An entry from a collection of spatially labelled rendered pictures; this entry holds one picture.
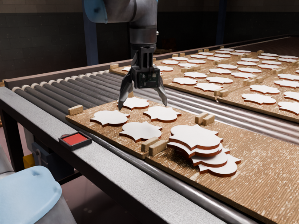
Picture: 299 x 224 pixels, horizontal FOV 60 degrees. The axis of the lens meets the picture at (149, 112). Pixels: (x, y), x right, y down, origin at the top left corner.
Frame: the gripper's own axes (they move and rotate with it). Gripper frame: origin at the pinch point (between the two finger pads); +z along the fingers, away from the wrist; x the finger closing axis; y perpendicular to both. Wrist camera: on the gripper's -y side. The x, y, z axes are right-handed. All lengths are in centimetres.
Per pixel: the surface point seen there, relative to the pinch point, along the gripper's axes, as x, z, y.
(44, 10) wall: -87, -29, -517
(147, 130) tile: 1.0, 7.0, 2.3
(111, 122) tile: -9.3, 7.0, -6.7
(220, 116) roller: 33.4, 10.0, -9.5
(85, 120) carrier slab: -18.0, 8.1, -13.5
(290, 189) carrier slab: 25.5, 8.2, 36.6
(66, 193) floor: -39, 101, -97
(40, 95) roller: -39, 10, -55
